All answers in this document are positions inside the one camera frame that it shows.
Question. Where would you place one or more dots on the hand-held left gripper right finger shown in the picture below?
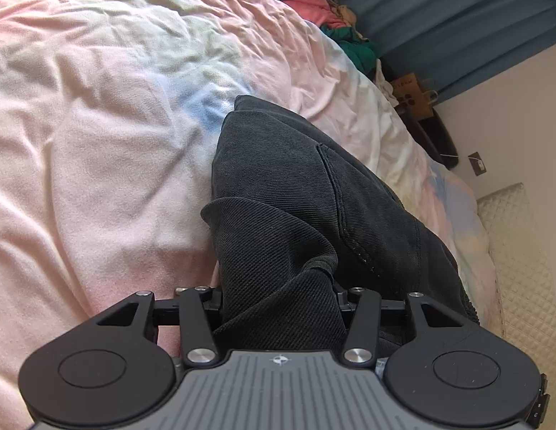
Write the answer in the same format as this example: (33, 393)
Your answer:
(365, 318)

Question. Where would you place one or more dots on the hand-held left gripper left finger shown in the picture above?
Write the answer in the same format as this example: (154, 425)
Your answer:
(195, 318)

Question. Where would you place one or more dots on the black pants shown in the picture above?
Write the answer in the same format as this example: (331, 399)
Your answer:
(295, 188)

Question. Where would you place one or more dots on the white quilted mattress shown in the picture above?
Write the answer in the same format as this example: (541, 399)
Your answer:
(524, 255)

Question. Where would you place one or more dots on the pastel bed blanket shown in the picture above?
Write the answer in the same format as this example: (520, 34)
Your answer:
(80, 143)

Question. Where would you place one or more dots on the brown paper bag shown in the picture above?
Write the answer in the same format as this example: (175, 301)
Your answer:
(412, 98)

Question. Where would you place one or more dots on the white cloth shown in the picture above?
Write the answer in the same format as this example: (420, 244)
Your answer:
(383, 85)

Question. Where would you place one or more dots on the green cloth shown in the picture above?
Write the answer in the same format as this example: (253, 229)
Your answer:
(358, 49)

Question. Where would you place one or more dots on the beige cloth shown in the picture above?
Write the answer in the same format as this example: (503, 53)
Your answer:
(345, 13)

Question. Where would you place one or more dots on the teal curtain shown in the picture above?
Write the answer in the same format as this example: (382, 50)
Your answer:
(439, 18)

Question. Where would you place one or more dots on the pink cloth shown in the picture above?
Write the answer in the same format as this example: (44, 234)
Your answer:
(318, 9)

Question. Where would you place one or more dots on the wall socket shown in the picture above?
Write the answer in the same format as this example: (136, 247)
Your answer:
(477, 163)

